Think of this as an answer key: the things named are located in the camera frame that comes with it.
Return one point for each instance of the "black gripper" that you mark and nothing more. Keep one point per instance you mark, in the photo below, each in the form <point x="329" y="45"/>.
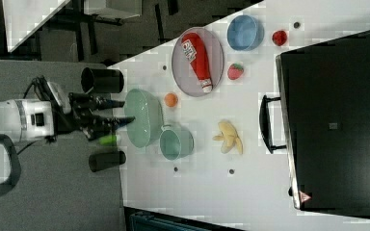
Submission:
<point x="81" y="117"/>

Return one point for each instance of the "peeled yellow banana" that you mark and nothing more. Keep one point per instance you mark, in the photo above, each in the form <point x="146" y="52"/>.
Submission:
<point x="229" y="137"/>

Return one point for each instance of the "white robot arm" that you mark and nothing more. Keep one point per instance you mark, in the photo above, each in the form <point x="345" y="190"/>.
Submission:
<point x="31" y="120"/>

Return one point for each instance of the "green mug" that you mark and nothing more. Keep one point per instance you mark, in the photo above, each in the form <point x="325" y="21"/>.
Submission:
<point x="176" y="142"/>

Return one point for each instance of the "green tape piece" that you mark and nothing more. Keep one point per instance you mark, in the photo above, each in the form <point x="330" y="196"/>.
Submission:
<point x="108" y="140"/>

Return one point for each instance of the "black cylinder upper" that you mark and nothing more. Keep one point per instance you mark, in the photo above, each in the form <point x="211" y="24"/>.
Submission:
<point x="101" y="80"/>

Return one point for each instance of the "black cylinder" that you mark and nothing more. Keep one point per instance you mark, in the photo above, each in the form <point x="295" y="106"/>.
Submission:
<point x="102" y="161"/>
<point x="101" y="80"/>

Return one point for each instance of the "large green bowl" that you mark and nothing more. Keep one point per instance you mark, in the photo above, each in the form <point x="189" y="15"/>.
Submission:
<point x="148" y="120"/>

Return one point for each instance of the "black cylinder lower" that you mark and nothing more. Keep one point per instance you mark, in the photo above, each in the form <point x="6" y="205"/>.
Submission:
<point x="102" y="161"/>

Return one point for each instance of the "small orange fruit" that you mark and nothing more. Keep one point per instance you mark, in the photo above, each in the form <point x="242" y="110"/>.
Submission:
<point x="170" y="99"/>

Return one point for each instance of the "red ketchup bottle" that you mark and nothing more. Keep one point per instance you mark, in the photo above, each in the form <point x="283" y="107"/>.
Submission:
<point x="194" y="50"/>

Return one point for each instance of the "white table corner background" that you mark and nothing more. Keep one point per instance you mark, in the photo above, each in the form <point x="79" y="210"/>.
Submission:
<point x="23" y="17"/>

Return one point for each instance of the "red strawberry toy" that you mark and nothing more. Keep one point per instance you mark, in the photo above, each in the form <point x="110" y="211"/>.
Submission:
<point x="235" y="71"/>

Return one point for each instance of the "blue bowl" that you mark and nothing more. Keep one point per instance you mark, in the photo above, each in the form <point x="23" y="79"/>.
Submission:
<point x="245" y="33"/>

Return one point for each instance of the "red round fruit toy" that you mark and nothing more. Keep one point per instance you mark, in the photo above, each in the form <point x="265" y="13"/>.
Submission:
<point x="279" y="37"/>

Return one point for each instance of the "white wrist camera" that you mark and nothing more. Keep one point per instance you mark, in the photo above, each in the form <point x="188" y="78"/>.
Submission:
<point x="53" y="92"/>

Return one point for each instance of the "black oven handle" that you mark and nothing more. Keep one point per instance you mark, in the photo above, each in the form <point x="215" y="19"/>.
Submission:
<point x="265" y="124"/>

